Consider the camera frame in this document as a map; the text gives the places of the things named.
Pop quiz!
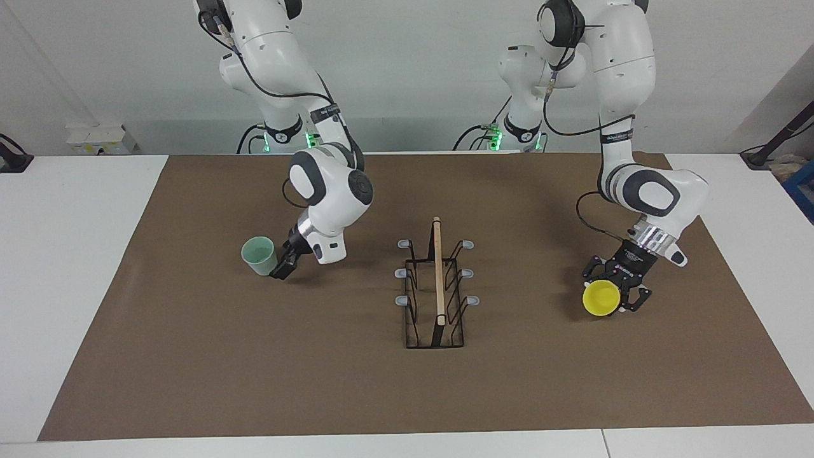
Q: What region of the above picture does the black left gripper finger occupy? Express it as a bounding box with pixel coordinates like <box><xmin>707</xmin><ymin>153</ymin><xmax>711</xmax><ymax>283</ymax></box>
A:
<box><xmin>583</xmin><ymin>254</ymin><xmax>611</xmax><ymax>285</ymax></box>
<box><xmin>619</xmin><ymin>286</ymin><xmax>653</xmax><ymax>314</ymax></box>

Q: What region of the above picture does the green plastic cup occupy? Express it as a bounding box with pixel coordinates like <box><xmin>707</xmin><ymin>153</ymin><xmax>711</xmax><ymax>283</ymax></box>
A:
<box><xmin>240</xmin><ymin>235</ymin><xmax>279</xmax><ymax>277</ymax></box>

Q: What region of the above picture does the yellow plastic cup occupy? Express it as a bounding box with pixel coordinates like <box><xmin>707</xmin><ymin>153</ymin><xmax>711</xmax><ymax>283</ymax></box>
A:
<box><xmin>582</xmin><ymin>279</ymin><xmax>623</xmax><ymax>318</ymax></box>

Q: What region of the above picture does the brown table mat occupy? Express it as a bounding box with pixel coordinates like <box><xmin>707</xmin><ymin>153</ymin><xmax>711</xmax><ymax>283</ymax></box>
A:
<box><xmin>38</xmin><ymin>153</ymin><xmax>814</xmax><ymax>442</ymax></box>

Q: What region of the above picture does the blue box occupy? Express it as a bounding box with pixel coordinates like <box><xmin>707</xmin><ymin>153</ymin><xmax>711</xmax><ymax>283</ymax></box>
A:
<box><xmin>783</xmin><ymin>159</ymin><xmax>814</xmax><ymax>224</ymax></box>

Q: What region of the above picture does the black slanted stand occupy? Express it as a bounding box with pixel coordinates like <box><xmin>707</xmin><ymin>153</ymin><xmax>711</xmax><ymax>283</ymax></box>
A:
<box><xmin>740</xmin><ymin>101</ymin><xmax>814</xmax><ymax>170</ymax></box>

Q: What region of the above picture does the white power strip box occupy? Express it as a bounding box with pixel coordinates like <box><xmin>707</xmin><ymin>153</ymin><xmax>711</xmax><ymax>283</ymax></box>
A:
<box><xmin>65</xmin><ymin>123</ymin><xmax>138</xmax><ymax>156</ymax></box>

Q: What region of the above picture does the black table clamp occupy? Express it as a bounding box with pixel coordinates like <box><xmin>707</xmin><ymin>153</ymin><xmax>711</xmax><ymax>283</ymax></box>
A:
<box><xmin>0</xmin><ymin>133</ymin><xmax>34</xmax><ymax>174</ymax></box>

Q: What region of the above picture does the black right base cable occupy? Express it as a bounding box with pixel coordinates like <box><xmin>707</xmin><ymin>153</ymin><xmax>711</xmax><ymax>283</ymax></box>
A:
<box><xmin>236</xmin><ymin>123</ymin><xmax>267</xmax><ymax>155</ymax></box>

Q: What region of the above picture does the black base cable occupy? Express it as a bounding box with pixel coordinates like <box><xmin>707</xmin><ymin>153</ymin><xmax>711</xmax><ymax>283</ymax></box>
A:
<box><xmin>236</xmin><ymin>123</ymin><xmax>267</xmax><ymax>155</ymax></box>
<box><xmin>452</xmin><ymin>95</ymin><xmax>513</xmax><ymax>152</ymax></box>

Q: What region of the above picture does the black wire cup rack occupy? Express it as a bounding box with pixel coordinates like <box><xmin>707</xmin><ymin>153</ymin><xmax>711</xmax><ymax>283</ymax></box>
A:
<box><xmin>394</xmin><ymin>216</ymin><xmax>481</xmax><ymax>349</ymax></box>

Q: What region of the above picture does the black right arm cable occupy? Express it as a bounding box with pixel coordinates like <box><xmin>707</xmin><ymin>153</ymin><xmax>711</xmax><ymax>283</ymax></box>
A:
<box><xmin>198</xmin><ymin>9</ymin><xmax>358</xmax><ymax>211</ymax></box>

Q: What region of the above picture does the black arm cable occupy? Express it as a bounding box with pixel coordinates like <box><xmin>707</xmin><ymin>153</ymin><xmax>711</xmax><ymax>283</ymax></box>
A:
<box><xmin>198</xmin><ymin>9</ymin><xmax>358</xmax><ymax>211</ymax></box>
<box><xmin>542</xmin><ymin>60</ymin><xmax>637</xmax><ymax>243</ymax></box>

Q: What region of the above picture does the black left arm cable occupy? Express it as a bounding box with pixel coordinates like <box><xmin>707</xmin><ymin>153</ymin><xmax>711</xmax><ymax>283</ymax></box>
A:
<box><xmin>542</xmin><ymin>60</ymin><xmax>637</xmax><ymax>243</ymax></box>

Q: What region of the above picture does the black left base cable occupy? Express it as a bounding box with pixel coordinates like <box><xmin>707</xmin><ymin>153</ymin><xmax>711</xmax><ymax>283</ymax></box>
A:
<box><xmin>452</xmin><ymin>95</ymin><xmax>513</xmax><ymax>152</ymax></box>

